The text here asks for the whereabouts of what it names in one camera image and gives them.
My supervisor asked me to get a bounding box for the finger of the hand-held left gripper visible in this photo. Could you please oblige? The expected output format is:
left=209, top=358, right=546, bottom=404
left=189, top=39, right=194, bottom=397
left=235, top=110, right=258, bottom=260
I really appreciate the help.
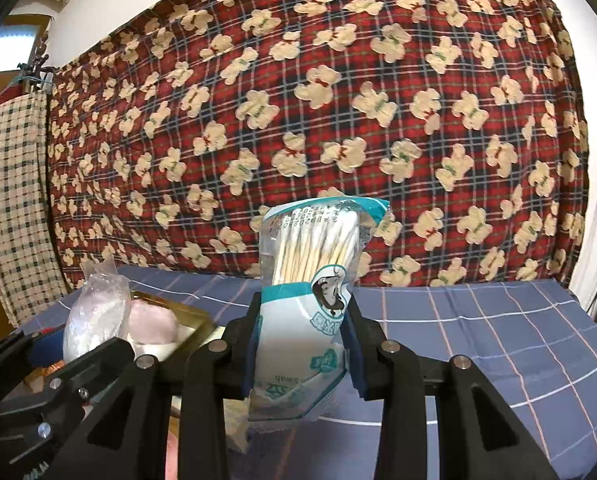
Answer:
left=0, top=337, right=135, bottom=411
left=0, top=332, right=66, bottom=376

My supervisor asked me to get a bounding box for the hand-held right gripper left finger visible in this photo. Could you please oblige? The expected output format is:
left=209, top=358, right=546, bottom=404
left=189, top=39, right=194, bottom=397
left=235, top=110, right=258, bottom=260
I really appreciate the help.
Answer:
left=43, top=292, right=264, bottom=480

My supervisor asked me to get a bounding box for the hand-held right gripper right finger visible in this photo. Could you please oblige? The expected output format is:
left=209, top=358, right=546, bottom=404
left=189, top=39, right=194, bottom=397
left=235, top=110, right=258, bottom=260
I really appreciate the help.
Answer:
left=346, top=300, right=562, bottom=480

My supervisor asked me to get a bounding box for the cotton swab packet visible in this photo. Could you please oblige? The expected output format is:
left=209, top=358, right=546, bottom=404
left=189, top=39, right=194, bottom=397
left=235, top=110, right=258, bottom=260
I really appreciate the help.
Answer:
left=62, top=259, right=133, bottom=361

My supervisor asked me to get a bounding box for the pink fluffy pad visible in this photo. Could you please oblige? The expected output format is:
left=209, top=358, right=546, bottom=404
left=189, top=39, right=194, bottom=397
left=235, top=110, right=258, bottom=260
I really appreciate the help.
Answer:
left=128, top=297, right=179, bottom=346

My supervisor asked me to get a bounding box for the gold rectangular tin box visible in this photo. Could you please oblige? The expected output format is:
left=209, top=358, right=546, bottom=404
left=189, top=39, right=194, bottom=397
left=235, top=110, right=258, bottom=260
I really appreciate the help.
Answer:
left=128, top=290, right=216, bottom=361

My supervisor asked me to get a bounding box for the cotton swab bag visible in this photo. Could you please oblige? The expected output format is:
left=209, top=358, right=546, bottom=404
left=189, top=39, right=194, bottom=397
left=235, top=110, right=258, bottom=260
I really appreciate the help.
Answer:
left=248, top=197, right=392, bottom=423

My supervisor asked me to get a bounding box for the blue plaid tablecloth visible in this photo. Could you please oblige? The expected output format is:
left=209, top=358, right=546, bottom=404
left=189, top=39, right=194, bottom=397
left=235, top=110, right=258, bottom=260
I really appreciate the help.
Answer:
left=18, top=265, right=597, bottom=480

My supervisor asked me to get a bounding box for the cream checkered cloth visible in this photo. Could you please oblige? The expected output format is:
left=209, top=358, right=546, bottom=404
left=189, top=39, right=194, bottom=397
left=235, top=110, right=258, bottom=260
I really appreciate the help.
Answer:
left=0, top=92, right=72, bottom=326

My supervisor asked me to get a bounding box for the red plaid bear-print blanket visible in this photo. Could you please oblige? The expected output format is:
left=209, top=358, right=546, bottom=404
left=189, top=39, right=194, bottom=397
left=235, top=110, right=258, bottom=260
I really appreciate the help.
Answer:
left=43, top=0, right=592, bottom=291

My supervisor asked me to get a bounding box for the metal clip hanger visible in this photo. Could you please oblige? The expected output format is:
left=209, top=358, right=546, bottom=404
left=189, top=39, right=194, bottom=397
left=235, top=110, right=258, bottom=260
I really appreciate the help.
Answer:
left=17, top=35, right=56, bottom=92

